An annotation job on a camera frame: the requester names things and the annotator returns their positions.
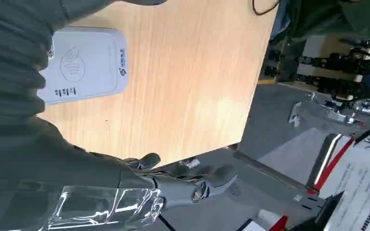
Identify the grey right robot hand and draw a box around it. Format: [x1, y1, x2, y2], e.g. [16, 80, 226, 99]
[0, 117, 238, 231]

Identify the grey card reader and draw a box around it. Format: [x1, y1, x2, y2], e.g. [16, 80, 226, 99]
[37, 26, 130, 106]

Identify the white printed sheet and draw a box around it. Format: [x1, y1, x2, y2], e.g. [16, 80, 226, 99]
[319, 147, 370, 231]

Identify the person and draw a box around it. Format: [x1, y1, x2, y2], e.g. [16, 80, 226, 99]
[269, 0, 370, 46]

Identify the black laptop cable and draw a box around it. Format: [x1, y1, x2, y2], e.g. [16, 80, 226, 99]
[252, 0, 280, 16]

